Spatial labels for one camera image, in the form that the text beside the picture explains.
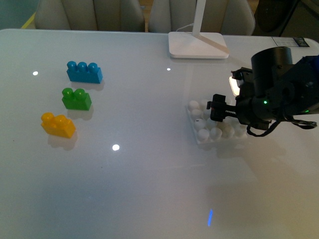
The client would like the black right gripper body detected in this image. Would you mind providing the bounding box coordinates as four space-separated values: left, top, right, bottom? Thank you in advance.
232 67 296 129

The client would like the table label sticker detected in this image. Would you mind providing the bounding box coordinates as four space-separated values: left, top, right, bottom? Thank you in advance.
272 37 309 47

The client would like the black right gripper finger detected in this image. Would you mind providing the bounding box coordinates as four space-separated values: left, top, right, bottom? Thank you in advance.
206 94 227 122

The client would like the beige right chair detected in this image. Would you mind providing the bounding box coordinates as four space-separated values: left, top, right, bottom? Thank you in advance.
149 0 256 36

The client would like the white desk lamp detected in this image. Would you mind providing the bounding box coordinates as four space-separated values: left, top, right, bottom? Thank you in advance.
168 0 230 59

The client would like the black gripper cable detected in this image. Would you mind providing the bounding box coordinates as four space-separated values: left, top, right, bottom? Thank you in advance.
246 109 318 137

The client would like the green two-stud block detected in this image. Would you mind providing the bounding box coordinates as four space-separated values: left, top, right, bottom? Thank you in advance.
62 88 92 111

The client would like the white lamp cable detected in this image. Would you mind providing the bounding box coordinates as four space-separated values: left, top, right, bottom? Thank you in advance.
175 22 194 32

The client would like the blue three-stud block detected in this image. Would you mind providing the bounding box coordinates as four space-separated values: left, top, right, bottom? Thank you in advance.
66 61 103 84

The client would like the beige chair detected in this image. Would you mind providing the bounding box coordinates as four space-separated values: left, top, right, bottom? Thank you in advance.
149 0 256 36
34 0 145 32

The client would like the yellow two-stud block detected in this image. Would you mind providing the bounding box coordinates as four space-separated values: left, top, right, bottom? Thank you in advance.
41 112 76 138

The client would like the beige left chair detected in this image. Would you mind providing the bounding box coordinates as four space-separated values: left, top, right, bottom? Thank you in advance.
34 0 145 32

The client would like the white studded base plate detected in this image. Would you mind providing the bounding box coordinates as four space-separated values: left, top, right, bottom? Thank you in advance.
186 100 247 144

